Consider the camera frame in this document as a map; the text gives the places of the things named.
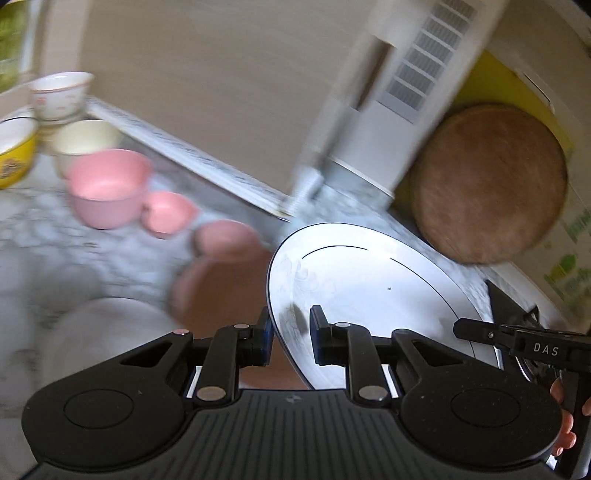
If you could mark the white floral plate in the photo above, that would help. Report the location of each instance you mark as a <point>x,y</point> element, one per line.
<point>97,331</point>

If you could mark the pink round bowl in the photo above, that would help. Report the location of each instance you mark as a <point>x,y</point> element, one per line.
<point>107,189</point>

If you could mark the round wooden cutting board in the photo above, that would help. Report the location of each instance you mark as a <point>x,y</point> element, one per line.
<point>488,184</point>

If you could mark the pink bear-shaped plate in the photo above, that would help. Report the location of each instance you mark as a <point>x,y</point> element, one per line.
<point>226,284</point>

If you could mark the cream round bowl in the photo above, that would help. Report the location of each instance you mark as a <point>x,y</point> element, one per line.
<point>82,138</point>

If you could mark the cleaver with wooden handle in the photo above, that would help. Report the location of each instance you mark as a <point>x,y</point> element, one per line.
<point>350,91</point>

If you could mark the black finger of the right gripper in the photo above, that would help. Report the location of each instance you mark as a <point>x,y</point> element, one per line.
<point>503,337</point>

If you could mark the person's right hand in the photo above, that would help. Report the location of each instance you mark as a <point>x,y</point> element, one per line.
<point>567,438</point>

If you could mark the pink heart dish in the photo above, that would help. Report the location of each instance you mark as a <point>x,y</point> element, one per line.
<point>166,213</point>

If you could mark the yellow ceramic bowl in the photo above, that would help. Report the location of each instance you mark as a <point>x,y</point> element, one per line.
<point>18,145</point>

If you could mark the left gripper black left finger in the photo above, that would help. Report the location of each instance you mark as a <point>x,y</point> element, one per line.
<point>231,348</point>

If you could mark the white floral bowl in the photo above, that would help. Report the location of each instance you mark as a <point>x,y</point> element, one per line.
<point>59,95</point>

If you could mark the green water jug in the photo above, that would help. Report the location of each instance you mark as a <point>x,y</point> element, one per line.
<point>13,26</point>

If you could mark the large white rimmed plate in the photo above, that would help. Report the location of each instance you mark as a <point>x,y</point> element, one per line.
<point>363,277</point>

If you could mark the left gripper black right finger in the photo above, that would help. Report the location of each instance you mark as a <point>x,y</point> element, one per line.
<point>361,354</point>

